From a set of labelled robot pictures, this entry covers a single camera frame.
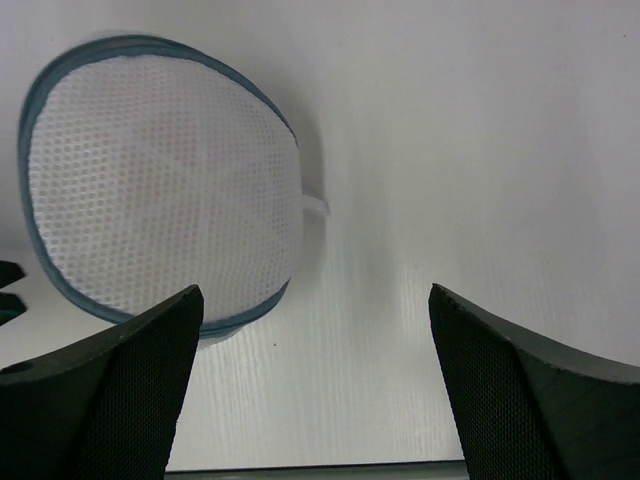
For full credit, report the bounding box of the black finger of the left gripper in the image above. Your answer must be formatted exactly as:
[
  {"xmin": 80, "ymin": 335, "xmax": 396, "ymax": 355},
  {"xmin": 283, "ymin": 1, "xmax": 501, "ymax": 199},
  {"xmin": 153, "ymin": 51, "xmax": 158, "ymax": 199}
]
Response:
[
  {"xmin": 0, "ymin": 260, "xmax": 25, "ymax": 288},
  {"xmin": 0, "ymin": 293, "xmax": 25, "ymax": 324}
]

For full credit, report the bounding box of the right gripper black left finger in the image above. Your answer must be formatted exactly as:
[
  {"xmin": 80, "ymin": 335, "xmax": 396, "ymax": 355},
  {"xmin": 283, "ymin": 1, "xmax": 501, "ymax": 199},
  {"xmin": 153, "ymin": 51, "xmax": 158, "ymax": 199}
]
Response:
[{"xmin": 1, "ymin": 285, "xmax": 204, "ymax": 479}]

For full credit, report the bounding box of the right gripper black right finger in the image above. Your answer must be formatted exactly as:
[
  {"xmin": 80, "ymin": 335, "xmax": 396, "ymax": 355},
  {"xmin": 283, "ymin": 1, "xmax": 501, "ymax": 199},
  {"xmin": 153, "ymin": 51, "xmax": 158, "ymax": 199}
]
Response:
[{"xmin": 429, "ymin": 284, "xmax": 639, "ymax": 479}]

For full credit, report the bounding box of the white mesh laundry bag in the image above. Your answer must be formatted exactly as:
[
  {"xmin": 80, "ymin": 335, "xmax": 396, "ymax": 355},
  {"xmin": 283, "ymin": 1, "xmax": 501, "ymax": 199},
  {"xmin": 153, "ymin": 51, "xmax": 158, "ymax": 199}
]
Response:
[{"xmin": 17, "ymin": 34, "xmax": 329, "ymax": 342}]

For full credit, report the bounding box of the aluminium front rail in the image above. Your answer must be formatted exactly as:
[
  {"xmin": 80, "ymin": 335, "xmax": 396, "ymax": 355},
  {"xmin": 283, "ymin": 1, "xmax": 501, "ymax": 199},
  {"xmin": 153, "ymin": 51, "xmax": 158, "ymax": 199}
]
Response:
[{"xmin": 164, "ymin": 461, "xmax": 469, "ymax": 480}]

